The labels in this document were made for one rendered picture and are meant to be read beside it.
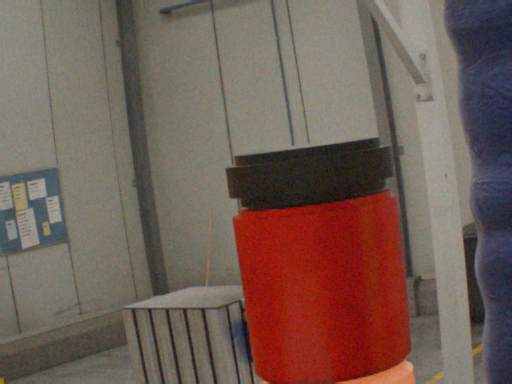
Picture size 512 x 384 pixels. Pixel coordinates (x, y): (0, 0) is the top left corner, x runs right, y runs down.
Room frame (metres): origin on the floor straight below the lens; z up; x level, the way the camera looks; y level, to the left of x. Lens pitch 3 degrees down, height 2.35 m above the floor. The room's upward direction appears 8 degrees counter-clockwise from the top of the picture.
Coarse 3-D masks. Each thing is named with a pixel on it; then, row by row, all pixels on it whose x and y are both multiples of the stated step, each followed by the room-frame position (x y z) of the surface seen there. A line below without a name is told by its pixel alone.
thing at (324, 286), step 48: (384, 192) 0.32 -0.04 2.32; (240, 240) 0.33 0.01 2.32; (288, 240) 0.31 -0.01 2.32; (336, 240) 0.31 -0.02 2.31; (384, 240) 0.32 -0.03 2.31; (288, 288) 0.31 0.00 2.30; (336, 288) 0.31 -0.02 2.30; (384, 288) 0.32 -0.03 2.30; (288, 336) 0.31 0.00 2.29; (336, 336) 0.31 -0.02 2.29; (384, 336) 0.31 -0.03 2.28
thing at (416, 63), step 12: (372, 0) 4.70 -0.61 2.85; (372, 12) 4.77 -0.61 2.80; (384, 12) 4.76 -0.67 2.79; (384, 24) 4.80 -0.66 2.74; (396, 24) 4.84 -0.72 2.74; (396, 36) 4.84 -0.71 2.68; (396, 48) 4.90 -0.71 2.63; (408, 48) 4.91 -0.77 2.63; (408, 60) 4.94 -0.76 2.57; (420, 60) 5.03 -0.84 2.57; (420, 72) 4.98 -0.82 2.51; (420, 84) 5.03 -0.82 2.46; (420, 96) 5.04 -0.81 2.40; (432, 96) 5.01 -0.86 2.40
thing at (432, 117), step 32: (416, 0) 5.01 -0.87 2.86; (416, 32) 5.03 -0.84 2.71; (448, 128) 5.09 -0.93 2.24; (448, 160) 5.05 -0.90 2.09; (448, 192) 5.01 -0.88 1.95; (448, 224) 5.02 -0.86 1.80; (448, 256) 5.03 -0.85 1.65; (448, 288) 5.04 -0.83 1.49; (448, 320) 5.05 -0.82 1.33; (448, 352) 5.05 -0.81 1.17
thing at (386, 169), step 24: (312, 144) 0.35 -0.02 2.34; (336, 144) 0.31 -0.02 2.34; (360, 144) 0.32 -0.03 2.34; (240, 168) 0.32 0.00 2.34; (264, 168) 0.31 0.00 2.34; (288, 168) 0.31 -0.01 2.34; (312, 168) 0.31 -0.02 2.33; (336, 168) 0.31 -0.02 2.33; (360, 168) 0.31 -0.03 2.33; (384, 168) 0.32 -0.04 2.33; (240, 192) 0.32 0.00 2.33; (264, 192) 0.31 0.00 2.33; (288, 192) 0.31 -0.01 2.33; (312, 192) 0.31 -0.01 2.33; (336, 192) 0.31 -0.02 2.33; (360, 192) 0.32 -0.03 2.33
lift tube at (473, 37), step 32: (448, 0) 1.66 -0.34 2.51; (480, 0) 1.60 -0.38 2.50; (448, 32) 1.67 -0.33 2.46; (480, 32) 1.60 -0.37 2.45; (480, 64) 1.61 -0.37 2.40; (480, 96) 1.61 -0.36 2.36; (480, 128) 1.62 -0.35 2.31; (480, 192) 1.64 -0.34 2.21; (480, 224) 1.66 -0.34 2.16; (480, 256) 1.66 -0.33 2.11; (480, 288) 1.69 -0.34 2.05
